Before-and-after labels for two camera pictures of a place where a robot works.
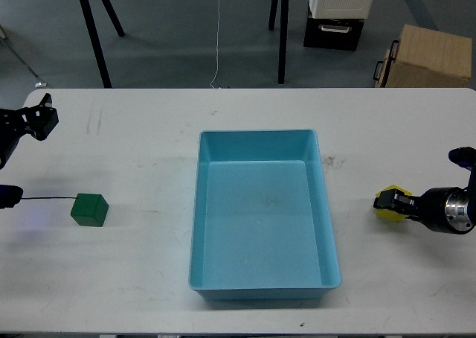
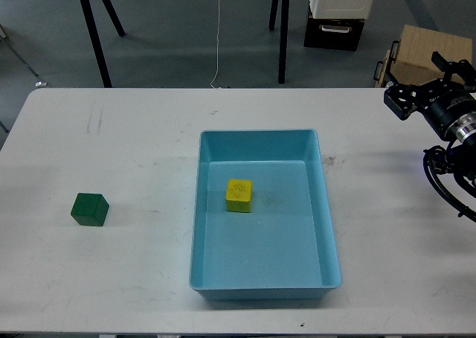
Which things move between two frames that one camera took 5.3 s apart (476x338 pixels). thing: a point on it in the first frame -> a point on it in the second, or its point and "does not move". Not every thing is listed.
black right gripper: [429, 208] -> [441, 101]
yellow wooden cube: [390, 214] -> [239, 195]
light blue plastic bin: [262, 225] does not move
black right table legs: [284, 18] does not move
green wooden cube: [90, 209] does not move
